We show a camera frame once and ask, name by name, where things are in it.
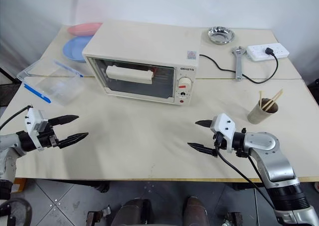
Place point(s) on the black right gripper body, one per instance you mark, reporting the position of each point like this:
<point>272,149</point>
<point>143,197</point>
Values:
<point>218,140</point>

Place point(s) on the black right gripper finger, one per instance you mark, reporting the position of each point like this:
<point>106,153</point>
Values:
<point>203,148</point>
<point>205,123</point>

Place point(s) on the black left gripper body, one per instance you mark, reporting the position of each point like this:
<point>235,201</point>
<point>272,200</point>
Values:
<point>47,137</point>

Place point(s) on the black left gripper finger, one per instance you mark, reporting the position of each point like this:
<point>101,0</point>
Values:
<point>73,139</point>
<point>64,119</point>

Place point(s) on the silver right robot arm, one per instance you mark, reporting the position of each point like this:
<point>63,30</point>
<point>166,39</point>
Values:
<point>274,161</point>

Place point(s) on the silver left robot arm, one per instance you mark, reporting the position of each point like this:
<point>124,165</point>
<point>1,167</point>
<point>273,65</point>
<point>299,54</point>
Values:
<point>10,141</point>

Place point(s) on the white knob with red mark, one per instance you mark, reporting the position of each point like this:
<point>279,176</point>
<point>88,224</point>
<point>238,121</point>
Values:
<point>185,83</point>

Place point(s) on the glass oven door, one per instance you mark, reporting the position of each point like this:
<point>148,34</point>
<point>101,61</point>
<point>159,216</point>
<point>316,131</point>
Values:
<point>98,71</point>

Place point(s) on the cream toaster oven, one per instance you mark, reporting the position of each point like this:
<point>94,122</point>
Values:
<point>139,41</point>

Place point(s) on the clear container with blue clips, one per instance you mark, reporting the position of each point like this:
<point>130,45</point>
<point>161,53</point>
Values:
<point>57,86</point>

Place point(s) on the metal chopstick cup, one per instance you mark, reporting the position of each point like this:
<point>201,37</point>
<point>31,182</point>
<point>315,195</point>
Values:
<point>259,115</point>

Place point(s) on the orange box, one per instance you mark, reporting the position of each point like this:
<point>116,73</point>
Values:
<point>20,186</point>

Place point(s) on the wooden chopstick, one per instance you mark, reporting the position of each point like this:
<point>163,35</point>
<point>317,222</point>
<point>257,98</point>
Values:
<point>274,98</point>
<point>272,102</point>
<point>260,100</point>

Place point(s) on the dark brown rounded shape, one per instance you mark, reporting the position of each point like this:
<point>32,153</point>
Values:
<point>195,211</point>
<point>134,212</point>

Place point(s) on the silver adjustable wrench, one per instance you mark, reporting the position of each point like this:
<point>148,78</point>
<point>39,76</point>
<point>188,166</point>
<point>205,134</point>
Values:
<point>238,66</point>

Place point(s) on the blue plastic plate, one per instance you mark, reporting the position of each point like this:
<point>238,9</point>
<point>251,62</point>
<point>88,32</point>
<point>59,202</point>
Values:
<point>74,47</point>

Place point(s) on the dark grey rounded shape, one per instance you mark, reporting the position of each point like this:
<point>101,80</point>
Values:
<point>15,212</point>

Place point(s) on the stainless steel bowl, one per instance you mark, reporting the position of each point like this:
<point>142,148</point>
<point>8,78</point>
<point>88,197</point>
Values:
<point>220,35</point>

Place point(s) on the white power strip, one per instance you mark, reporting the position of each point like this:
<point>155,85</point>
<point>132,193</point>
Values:
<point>259,52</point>

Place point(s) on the pink plastic plate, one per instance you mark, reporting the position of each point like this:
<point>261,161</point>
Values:
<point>82,29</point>

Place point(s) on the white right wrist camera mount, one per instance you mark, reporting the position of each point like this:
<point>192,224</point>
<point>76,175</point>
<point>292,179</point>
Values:
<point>223,123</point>

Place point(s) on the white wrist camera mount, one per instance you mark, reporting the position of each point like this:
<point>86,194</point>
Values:
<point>33,117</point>
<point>223,123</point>

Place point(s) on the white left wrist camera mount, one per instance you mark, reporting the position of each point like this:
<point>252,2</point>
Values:
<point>33,117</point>

